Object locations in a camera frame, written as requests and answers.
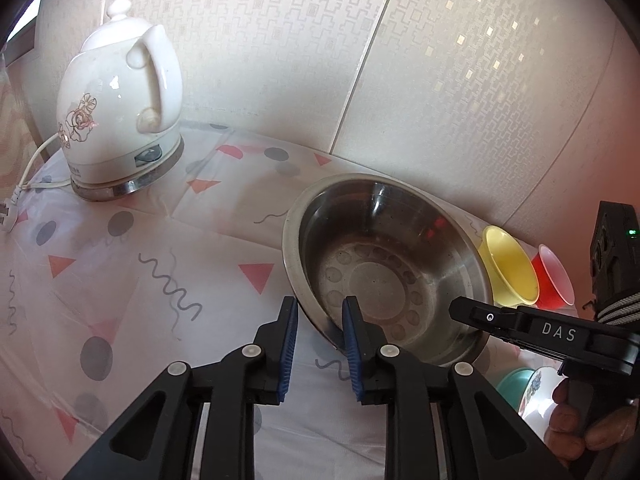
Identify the white patterned tablecloth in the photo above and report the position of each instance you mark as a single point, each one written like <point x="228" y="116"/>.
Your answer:
<point x="150" y="240"/>

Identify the white floral electric kettle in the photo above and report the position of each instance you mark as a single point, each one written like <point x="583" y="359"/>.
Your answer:
<point x="105" y="100"/>

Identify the person's right hand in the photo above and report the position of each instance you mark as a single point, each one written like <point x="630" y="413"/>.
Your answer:
<point x="562" y="430"/>

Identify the yellow bowl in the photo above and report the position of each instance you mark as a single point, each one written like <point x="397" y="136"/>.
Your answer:
<point x="507" y="265"/>

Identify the pink patterned curtain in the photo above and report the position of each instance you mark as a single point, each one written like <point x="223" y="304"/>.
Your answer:
<point x="12" y="130"/>

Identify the stainless steel bowl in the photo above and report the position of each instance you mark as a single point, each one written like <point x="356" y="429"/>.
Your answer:
<point x="390" y="240"/>

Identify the red bowl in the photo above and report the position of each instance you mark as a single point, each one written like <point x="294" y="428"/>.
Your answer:
<point x="550" y="280"/>

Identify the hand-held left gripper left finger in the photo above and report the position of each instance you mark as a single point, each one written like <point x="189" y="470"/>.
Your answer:
<point x="289" y="345"/>

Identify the grey window frame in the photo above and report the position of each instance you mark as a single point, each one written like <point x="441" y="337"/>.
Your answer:
<point x="22" y="30"/>

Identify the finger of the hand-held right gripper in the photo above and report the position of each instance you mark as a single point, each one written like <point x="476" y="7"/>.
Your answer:
<point x="480" y="317"/>

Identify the large white dragon-print bowl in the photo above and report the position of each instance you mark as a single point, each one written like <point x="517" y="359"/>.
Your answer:
<point x="537" y="405"/>

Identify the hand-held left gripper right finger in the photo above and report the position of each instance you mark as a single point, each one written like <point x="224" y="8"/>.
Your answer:
<point x="352" y="350"/>

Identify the white kettle plug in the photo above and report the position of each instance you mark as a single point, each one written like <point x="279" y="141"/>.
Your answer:
<point x="11" y="212"/>

